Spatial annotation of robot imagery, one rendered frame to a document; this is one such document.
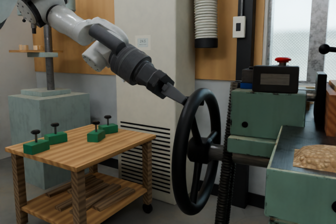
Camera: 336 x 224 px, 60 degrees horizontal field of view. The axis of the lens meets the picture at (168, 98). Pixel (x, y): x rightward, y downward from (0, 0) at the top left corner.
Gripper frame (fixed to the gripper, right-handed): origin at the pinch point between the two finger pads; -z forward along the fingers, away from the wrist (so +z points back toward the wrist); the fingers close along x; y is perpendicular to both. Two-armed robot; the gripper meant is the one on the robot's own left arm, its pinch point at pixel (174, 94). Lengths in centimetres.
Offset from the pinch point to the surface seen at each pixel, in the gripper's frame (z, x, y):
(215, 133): -12.8, -9.0, -2.2
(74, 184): 32, -58, -60
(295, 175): -26.4, 33.4, -0.6
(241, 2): 28, -104, 72
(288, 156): -25.3, 28.7, 1.0
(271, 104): -20.0, 12.3, 8.4
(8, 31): 224, -159, -39
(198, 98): -7.3, 9.2, 1.9
